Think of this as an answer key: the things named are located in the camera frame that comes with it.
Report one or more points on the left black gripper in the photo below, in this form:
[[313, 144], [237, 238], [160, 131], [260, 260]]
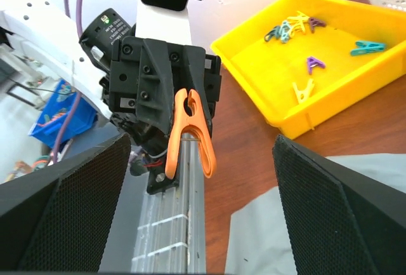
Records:
[[145, 75]]

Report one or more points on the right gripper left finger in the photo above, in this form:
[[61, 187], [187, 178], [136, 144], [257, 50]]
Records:
[[59, 218]]

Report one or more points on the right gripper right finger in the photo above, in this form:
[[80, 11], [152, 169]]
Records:
[[338, 220]]

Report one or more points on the orange clothespin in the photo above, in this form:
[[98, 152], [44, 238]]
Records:
[[189, 118]]

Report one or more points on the grey underwear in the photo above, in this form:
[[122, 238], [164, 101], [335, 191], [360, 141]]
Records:
[[259, 241]]

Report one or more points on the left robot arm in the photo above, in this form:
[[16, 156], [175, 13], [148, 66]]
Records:
[[80, 56]]

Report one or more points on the blue storage bin background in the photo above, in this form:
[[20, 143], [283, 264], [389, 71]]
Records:
[[55, 112]]

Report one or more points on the teal clothespin left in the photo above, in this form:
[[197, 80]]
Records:
[[281, 32]]

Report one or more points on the teal clothespin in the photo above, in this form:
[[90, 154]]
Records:
[[281, 32], [366, 47]]

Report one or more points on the yellow tray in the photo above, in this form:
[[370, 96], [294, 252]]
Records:
[[303, 61]]

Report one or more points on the yellow clothespin in tray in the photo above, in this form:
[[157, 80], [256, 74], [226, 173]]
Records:
[[303, 95]]

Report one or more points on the purple clothespin lower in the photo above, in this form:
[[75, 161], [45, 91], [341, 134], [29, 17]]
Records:
[[312, 63]]

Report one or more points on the purple clothespin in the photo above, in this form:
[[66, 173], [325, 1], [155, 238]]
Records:
[[312, 63], [315, 22]]

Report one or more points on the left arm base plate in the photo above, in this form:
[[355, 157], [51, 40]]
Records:
[[158, 182]]

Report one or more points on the aluminium rail frame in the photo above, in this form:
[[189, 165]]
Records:
[[164, 232]]

